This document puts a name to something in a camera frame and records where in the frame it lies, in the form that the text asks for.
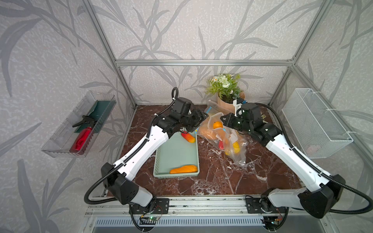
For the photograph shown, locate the red orange mango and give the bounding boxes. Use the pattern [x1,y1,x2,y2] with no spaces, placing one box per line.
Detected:
[181,133,196,143]

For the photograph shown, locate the yellow orange mango small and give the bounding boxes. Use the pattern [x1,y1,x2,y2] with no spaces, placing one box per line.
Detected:
[232,141,241,154]

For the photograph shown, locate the clear plastic wall tray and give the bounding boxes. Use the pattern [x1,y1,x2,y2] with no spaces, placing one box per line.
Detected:
[41,91,117,158]

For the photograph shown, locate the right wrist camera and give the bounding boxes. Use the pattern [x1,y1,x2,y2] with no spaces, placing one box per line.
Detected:
[233,98,263,121]

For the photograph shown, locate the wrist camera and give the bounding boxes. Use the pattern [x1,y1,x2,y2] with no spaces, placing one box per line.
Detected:
[233,98,263,121]
[170,97,192,118]

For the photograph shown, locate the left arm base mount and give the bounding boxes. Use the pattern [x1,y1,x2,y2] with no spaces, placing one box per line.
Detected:
[130,197,170,215]

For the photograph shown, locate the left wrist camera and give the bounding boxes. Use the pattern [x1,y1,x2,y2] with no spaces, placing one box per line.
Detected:
[170,97,192,118]

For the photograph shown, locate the large orange mango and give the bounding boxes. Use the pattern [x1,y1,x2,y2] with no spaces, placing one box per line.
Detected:
[213,121,223,129]

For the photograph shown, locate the red handled brush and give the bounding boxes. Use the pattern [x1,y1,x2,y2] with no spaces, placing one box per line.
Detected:
[70,126,93,155]

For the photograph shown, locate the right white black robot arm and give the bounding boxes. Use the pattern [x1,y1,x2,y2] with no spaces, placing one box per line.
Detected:
[221,113,373,218]

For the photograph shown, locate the white wire mesh basket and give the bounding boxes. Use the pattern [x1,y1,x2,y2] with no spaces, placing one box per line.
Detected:
[282,88,354,159]

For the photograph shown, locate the dark green cloth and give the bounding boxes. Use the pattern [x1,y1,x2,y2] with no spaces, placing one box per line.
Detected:
[75,101,116,134]

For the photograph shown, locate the clear zip-top bag pink zipper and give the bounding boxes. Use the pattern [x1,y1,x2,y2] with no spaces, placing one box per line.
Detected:
[203,100,231,124]

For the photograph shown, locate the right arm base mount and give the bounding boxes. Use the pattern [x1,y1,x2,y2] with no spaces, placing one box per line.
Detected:
[245,195,286,214]

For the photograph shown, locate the potted artificial plant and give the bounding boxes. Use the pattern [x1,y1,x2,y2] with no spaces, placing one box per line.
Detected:
[206,73,245,113]

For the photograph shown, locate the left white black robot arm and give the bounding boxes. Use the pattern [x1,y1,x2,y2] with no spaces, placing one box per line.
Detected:
[84,109,208,207]

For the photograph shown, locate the black pruning shears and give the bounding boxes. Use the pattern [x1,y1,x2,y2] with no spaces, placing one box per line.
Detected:
[72,115,97,128]

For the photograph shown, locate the green perforated plastic basket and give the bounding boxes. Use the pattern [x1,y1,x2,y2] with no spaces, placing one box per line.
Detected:
[153,132,200,179]

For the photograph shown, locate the long orange mango front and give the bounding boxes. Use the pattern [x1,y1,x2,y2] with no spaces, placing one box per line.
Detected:
[170,165,198,174]

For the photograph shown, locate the clear zip-top bag white print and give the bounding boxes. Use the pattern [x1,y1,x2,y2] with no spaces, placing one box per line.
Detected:
[208,126,247,167]

